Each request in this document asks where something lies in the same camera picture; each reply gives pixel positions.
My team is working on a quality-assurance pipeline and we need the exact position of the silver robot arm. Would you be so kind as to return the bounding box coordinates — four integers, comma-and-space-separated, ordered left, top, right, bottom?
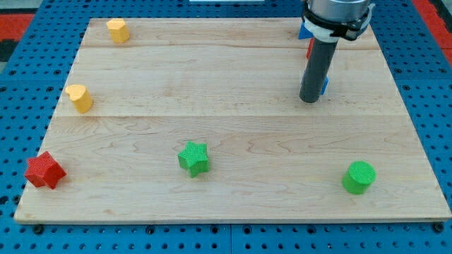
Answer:
302, 0, 376, 43

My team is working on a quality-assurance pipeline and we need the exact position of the green star block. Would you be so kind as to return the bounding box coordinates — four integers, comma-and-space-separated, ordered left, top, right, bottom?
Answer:
177, 141, 210, 178

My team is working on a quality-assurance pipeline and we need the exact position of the blue cube block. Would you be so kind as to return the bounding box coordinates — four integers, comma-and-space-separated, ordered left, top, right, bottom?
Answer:
320, 76, 329, 95

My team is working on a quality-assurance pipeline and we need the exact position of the red star block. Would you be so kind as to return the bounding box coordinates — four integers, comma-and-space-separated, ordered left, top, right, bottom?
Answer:
24, 151, 66, 189

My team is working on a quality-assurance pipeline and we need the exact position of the wooden board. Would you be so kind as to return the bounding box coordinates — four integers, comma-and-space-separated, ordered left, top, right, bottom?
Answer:
14, 18, 451, 224

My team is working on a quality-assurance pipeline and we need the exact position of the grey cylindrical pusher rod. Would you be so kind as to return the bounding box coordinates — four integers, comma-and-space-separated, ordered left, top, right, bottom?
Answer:
299, 38, 338, 103

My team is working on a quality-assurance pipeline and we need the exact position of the green cylinder block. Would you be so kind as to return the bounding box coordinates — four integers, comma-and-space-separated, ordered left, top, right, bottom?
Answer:
342, 161, 376, 195

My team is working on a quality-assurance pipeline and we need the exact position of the yellow pentagon block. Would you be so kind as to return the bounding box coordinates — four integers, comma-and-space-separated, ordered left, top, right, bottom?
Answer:
107, 18, 130, 43

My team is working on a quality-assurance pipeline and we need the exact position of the yellow heart block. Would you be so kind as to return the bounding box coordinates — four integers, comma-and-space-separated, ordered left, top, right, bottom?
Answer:
65, 84, 93, 114

